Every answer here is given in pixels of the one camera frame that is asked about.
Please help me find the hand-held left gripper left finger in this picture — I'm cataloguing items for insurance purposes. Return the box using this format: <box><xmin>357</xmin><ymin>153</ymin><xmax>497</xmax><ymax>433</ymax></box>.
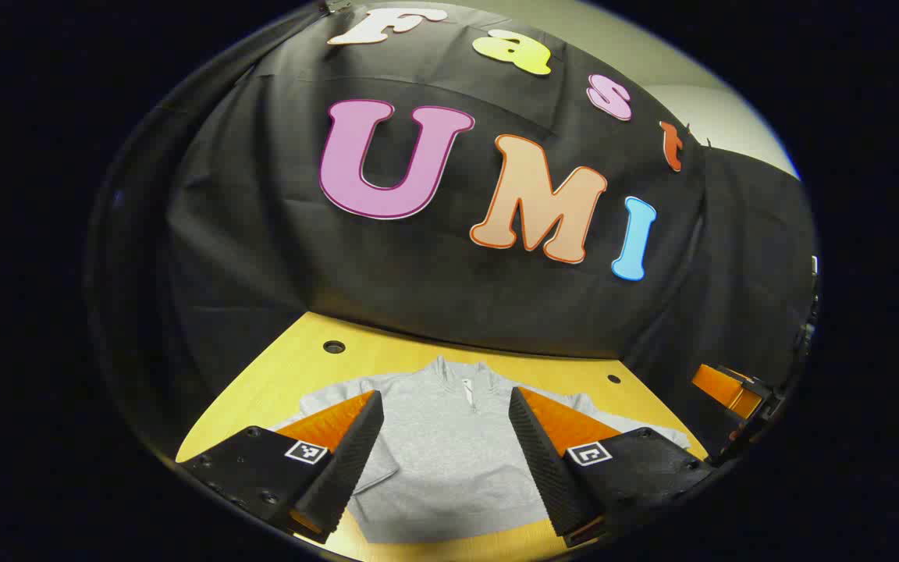
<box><xmin>176</xmin><ymin>389</ymin><xmax>386</xmax><ymax>546</ymax></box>

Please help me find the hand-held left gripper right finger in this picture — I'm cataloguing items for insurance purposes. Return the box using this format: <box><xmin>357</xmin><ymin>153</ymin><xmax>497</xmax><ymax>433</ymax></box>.
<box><xmin>508</xmin><ymin>386</ymin><xmax>716</xmax><ymax>547</ymax></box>

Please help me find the grey zip-neck sweatshirt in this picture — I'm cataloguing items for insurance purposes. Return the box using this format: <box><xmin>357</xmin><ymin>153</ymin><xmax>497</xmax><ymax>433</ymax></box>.
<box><xmin>274</xmin><ymin>356</ymin><xmax>692</xmax><ymax>545</ymax></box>

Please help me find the black backdrop cloth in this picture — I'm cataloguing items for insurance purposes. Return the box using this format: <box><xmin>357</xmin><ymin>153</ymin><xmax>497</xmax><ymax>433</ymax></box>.
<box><xmin>87</xmin><ymin>0</ymin><xmax>821</xmax><ymax>469</ymax></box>

